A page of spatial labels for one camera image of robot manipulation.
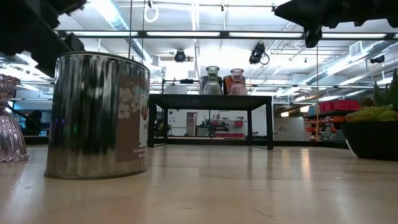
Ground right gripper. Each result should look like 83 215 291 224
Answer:
274 0 398 49

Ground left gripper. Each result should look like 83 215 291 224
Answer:
0 0 85 77

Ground silver candle tin with twine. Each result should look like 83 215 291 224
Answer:
44 51 151 180

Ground pink ribbed glass candlestick holder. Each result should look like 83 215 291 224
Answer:
228 68 249 96
0 73 30 164

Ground clear ribbed glass candlestick holder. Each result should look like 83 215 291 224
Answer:
201 65 224 96

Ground thin vertical metal rod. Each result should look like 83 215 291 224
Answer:
141 0 146 66
127 0 134 60

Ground yellow pole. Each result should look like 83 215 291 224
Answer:
315 46 320 141

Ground red bin rack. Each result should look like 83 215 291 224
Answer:
303 99 361 142

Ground person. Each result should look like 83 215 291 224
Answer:
25 110 44 136

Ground orange box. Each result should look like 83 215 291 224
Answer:
223 75 247 95

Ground red storage bins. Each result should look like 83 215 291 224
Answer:
210 119 246 138

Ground black metal shelf riser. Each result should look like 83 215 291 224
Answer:
147 93 275 151

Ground succulents in black bowl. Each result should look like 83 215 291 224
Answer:
341 68 398 161

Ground grey door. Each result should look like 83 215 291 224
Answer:
185 111 198 137

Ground silver ceiling duct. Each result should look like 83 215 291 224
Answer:
306 40 394 85

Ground black camera with cable loop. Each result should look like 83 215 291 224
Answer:
248 42 270 65

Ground white hanging ring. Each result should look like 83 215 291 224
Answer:
144 6 160 23

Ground round black overhead camera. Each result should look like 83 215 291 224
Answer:
173 49 187 63

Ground overhead frame beam with lights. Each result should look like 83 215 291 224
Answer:
55 30 398 40

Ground black metal frame rig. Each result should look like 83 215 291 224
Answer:
160 78 201 95

